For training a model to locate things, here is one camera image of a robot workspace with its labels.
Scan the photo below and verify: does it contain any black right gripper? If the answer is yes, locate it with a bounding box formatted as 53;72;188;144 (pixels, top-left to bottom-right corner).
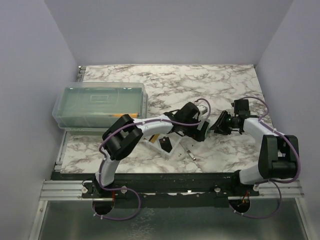
209;110;238;136

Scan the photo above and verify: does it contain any green leather card holder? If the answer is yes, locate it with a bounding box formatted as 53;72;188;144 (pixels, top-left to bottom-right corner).
204;119;211;138

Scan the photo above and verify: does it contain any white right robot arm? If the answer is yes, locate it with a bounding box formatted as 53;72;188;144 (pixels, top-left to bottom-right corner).
210;96;301;196

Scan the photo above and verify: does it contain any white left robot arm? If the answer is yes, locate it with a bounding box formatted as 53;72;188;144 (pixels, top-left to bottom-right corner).
93;98;211;198

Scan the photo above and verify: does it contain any gold card in tray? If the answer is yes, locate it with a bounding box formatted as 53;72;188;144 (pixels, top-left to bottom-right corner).
149;134;159;143

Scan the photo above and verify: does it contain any small metal cylinder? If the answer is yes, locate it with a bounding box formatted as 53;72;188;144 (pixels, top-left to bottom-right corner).
187;150;196;161

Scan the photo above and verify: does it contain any clear small plastic tray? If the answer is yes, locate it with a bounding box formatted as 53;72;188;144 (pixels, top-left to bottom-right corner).
142;133;182;159

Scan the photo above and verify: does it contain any orange pencil in box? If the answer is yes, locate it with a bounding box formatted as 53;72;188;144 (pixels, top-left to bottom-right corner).
109;112;140;119

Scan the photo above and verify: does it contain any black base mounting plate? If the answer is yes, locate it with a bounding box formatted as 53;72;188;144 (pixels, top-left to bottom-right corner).
50;172;259;210

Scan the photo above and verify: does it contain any clear plastic storage box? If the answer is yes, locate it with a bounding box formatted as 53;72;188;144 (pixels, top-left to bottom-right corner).
52;82;148;132

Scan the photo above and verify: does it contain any aluminium extrusion rail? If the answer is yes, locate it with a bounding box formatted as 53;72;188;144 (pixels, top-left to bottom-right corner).
39;180;305;202

